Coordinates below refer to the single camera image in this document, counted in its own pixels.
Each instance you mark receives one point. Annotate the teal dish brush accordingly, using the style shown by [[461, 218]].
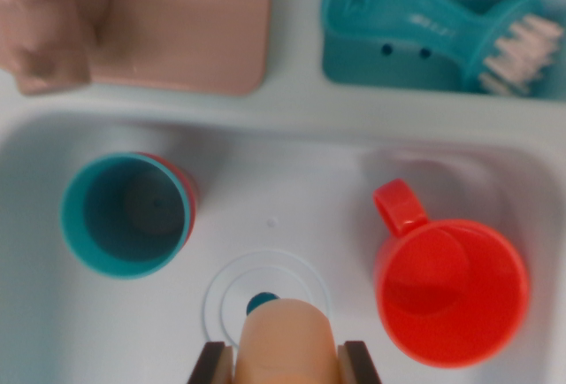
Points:
[[389, 12]]

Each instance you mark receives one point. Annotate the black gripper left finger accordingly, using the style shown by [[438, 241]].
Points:
[[212, 366]]

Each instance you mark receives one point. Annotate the light blue toy sink unit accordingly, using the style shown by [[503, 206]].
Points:
[[287, 171]]

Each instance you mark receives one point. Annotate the beige toy detergent bottle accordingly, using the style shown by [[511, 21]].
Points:
[[287, 344]]

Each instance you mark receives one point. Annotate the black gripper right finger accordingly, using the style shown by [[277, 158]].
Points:
[[358, 366]]

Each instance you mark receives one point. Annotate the grey toy faucet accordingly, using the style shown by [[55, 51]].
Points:
[[177, 25]]

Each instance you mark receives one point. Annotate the red toy mug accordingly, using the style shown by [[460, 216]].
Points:
[[442, 295]]

